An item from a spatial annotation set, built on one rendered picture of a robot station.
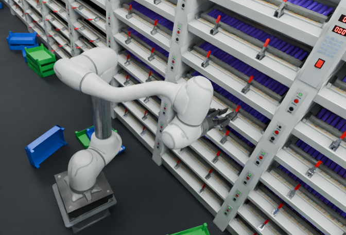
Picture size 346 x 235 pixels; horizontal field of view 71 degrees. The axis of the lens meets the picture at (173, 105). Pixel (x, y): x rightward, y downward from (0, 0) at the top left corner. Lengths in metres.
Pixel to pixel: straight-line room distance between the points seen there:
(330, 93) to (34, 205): 1.87
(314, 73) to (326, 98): 0.11
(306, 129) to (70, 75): 1.03
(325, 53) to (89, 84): 0.90
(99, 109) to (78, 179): 0.41
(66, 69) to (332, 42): 1.02
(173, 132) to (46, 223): 1.29
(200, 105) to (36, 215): 1.48
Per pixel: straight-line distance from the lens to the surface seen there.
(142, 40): 1.82
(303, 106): 1.11
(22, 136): 2.47
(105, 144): 1.52
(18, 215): 2.04
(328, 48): 1.02
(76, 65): 1.14
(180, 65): 1.46
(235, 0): 1.16
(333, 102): 1.07
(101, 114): 1.39
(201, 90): 0.81
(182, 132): 0.89
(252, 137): 1.30
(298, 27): 1.05
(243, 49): 1.18
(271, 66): 1.13
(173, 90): 0.86
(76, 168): 1.46
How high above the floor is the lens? 1.73
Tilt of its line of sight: 40 degrees down
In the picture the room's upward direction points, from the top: 12 degrees clockwise
